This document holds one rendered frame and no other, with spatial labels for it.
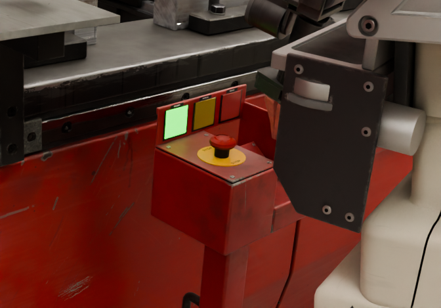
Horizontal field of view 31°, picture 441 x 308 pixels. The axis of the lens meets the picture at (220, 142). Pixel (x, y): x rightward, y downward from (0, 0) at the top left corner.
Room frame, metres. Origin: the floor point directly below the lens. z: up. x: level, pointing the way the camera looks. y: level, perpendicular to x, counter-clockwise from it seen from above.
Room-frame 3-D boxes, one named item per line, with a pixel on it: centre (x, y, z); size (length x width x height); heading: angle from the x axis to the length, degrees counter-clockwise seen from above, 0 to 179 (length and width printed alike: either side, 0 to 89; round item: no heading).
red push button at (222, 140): (1.09, 0.00, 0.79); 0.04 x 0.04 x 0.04
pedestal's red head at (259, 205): (1.13, -0.03, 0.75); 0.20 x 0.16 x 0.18; 140
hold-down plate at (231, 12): (1.53, -0.04, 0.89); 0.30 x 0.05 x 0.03; 138
